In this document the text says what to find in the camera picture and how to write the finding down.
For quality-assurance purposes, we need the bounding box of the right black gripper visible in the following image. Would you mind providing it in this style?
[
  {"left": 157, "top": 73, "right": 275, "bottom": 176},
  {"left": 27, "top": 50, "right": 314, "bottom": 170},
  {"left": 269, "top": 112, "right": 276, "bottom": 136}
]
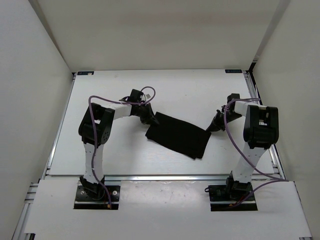
[{"left": 205, "top": 109, "right": 242, "bottom": 133}]

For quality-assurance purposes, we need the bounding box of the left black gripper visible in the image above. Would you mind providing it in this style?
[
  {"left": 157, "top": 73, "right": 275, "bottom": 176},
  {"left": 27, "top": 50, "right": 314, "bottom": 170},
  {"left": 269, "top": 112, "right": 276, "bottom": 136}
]
[{"left": 135, "top": 102, "right": 159, "bottom": 125}]

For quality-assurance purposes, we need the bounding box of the black skirt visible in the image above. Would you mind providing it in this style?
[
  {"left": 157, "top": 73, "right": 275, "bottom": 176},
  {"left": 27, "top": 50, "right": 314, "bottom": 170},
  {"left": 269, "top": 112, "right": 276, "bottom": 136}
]
[{"left": 145, "top": 112, "right": 211, "bottom": 160}]

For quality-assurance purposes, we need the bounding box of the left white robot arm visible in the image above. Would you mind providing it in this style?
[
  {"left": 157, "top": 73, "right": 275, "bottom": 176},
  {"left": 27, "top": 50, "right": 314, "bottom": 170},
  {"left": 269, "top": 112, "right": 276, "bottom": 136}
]
[{"left": 78, "top": 103, "right": 159, "bottom": 200}]

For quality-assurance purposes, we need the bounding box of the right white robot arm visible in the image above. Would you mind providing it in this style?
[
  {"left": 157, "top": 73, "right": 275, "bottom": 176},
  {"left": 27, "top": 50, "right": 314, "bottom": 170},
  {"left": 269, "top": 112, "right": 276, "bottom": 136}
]
[{"left": 206, "top": 93, "right": 279, "bottom": 200}]

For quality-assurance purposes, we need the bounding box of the right blue corner label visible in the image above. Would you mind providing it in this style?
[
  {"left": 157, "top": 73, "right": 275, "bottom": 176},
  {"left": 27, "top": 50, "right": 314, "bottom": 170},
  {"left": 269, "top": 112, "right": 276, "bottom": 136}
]
[{"left": 225, "top": 69, "right": 243, "bottom": 74}]

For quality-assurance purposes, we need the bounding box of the blue corner label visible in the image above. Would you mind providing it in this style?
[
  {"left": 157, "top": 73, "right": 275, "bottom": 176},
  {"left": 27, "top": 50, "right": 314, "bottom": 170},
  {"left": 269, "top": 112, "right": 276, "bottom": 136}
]
[
  {"left": 225, "top": 69, "right": 243, "bottom": 74},
  {"left": 77, "top": 71, "right": 94, "bottom": 76}
]

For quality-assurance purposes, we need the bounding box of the left blue corner label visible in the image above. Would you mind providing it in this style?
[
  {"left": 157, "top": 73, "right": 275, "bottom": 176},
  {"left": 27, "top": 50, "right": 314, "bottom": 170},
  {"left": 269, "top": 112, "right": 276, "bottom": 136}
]
[{"left": 77, "top": 71, "right": 94, "bottom": 76}]

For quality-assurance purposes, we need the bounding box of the front white cover panel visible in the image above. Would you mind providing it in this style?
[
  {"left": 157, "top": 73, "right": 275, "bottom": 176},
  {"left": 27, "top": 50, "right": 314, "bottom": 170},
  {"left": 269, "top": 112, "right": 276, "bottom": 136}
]
[{"left": 25, "top": 178, "right": 311, "bottom": 240}]

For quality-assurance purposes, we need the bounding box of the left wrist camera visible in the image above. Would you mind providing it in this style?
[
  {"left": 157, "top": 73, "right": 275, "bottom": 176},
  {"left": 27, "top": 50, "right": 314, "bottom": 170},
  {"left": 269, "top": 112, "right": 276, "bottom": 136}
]
[{"left": 120, "top": 89, "right": 147, "bottom": 103}]

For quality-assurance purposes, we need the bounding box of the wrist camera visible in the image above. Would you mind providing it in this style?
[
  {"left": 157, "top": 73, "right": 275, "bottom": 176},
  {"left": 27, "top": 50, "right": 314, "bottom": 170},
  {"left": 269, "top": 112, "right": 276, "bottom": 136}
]
[
  {"left": 219, "top": 93, "right": 240, "bottom": 113},
  {"left": 120, "top": 89, "right": 147, "bottom": 103}
]

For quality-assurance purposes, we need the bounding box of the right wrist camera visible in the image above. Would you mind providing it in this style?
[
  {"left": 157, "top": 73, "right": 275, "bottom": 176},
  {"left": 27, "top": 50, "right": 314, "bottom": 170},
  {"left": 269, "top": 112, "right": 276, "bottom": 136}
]
[{"left": 219, "top": 93, "right": 240, "bottom": 113}]

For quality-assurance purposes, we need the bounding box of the right aluminium frame rail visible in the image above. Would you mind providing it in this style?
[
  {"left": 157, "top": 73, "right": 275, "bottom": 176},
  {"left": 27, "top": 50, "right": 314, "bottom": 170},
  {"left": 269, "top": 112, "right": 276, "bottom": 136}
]
[{"left": 244, "top": 70, "right": 286, "bottom": 179}]

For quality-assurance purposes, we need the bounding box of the aluminium frame rail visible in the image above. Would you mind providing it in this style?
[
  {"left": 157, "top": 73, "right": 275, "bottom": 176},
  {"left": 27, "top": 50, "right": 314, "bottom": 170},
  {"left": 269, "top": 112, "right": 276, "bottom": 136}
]
[
  {"left": 244, "top": 70, "right": 286, "bottom": 179},
  {"left": 40, "top": 72, "right": 77, "bottom": 180}
]

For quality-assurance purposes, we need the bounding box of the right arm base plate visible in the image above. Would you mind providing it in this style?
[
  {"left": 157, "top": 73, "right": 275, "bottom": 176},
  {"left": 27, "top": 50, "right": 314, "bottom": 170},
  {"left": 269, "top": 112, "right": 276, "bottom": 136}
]
[{"left": 204, "top": 185, "right": 258, "bottom": 212}]

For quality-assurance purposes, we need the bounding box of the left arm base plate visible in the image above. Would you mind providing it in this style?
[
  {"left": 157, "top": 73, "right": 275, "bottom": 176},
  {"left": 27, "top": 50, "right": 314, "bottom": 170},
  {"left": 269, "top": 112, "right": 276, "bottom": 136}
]
[{"left": 73, "top": 184, "right": 121, "bottom": 210}]

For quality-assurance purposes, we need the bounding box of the left aluminium frame rail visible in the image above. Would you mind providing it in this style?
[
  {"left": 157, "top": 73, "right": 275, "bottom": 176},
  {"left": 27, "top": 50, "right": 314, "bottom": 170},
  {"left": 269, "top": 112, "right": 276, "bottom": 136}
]
[{"left": 40, "top": 72, "right": 77, "bottom": 180}]

